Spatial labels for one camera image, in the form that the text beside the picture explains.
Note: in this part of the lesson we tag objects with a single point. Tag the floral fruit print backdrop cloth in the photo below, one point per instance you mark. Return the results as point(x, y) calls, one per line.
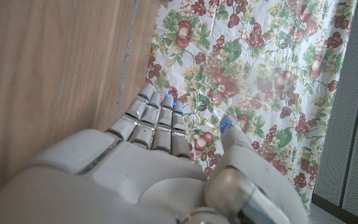
point(259, 71)

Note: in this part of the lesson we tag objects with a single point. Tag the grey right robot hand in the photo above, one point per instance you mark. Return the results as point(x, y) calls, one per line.
point(129, 174)

